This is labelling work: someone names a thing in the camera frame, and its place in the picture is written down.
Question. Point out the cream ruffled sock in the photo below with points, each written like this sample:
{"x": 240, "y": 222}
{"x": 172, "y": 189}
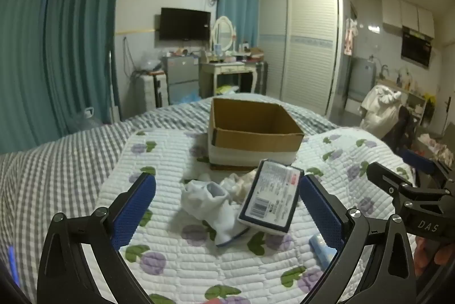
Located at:
{"x": 245, "y": 188}

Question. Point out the teal window curtain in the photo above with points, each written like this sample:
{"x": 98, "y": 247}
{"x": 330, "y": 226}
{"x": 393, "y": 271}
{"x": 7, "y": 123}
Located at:
{"x": 85, "y": 40}

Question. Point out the cardboard box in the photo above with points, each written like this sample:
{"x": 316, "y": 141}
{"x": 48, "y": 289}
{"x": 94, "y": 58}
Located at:
{"x": 248, "y": 144}

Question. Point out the blue plastic bag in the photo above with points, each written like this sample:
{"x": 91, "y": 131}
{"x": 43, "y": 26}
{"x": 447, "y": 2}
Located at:
{"x": 188, "y": 98}

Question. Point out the cream dressing table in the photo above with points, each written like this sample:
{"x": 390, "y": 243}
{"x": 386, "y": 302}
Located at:
{"x": 227, "y": 68}

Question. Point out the blue white tissue packet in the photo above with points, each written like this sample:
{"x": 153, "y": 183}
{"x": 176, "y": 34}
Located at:
{"x": 272, "y": 199}

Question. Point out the silver suitcase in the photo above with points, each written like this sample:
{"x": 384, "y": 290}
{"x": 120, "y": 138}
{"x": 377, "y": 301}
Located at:
{"x": 261, "y": 78}

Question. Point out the white sock blue trim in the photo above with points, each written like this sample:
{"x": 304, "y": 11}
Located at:
{"x": 224, "y": 222}

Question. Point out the grey appliance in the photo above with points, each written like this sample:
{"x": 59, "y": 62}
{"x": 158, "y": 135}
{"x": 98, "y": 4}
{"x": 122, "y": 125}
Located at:
{"x": 362, "y": 78}

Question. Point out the white suitcase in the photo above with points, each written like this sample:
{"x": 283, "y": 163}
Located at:
{"x": 151, "y": 90}

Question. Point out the black range hood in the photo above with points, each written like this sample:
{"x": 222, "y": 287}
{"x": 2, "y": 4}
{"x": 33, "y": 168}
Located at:
{"x": 416, "y": 47}

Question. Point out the oval vanity mirror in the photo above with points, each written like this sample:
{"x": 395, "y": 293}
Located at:
{"x": 223, "y": 33}

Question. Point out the clear water jug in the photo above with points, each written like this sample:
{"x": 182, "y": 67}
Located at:
{"x": 87, "y": 120}

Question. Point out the white mop pole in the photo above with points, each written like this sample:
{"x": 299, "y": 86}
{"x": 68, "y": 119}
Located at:
{"x": 112, "y": 83}

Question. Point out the yellow bag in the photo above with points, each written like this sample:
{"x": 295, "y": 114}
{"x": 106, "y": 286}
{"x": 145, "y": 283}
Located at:
{"x": 227, "y": 89}

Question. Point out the black television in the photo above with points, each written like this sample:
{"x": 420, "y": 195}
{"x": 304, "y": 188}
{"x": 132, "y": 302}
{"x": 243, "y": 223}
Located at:
{"x": 185, "y": 23}

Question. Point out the black chair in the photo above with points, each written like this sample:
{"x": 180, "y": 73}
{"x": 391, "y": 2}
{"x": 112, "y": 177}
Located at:
{"x": 403, "y": 129}

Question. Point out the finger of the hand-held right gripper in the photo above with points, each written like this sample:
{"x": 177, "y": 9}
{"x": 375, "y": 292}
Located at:
{"x": 385, "y": 176}
{"x": 419, "y": 158}

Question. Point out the kitchen counter with bottles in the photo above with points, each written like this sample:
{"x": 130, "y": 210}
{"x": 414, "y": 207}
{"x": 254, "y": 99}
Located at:
{"x": 412, "y": 94}

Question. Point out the white slatted wardrobe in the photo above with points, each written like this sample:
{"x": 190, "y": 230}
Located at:
{"x": 302, "y": 47}

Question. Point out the grey mini fridge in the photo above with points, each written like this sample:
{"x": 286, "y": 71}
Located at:
{"x": 181, "y": 76}

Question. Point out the blue strip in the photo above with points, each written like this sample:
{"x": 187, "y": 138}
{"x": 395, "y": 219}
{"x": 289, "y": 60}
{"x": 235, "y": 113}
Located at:
{"x": 12, "y": 265}

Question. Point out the person's right hand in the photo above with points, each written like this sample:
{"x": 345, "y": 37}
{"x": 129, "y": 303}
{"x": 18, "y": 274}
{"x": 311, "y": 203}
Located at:
{"x": 423, "y": 254}

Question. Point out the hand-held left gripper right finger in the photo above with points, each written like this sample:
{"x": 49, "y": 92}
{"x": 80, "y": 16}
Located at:
{"x": 320, "y": 215}

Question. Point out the narrow blue curtain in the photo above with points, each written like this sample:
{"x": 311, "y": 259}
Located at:
{"x": 238, "y": 5}

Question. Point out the light blue tube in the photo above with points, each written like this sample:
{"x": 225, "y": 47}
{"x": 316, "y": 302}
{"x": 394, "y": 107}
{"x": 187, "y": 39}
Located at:
{"x": 320, "y": 249}

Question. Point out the clear plastic bag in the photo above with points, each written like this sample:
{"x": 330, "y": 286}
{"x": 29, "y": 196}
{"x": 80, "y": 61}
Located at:
{"x": 151, "y": 60}

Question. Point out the floral quilted blanket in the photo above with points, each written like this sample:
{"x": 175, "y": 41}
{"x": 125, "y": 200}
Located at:
{"x": 185, "y": 275}

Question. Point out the white ruffled sock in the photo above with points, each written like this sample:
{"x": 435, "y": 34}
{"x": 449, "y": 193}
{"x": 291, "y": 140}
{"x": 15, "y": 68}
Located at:
{"x": 229, "y": 183}

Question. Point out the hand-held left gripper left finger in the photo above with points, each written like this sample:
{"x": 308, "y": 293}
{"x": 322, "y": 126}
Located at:
{"x": 135, "y": 209}

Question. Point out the white jacket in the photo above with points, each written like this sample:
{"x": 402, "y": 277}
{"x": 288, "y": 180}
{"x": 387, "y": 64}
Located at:
{"x": 378, "y": 110}

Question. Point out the white wall cabinets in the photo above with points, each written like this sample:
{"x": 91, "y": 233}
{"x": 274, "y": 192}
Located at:
{"x": 408, "y": 14}

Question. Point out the hanging pink clothes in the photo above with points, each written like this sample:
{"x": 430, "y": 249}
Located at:
{"x": 350, "y": 37}

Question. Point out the wide teal curtain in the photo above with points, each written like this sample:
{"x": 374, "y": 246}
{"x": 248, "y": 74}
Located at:
{"x": 21, "y": 69}

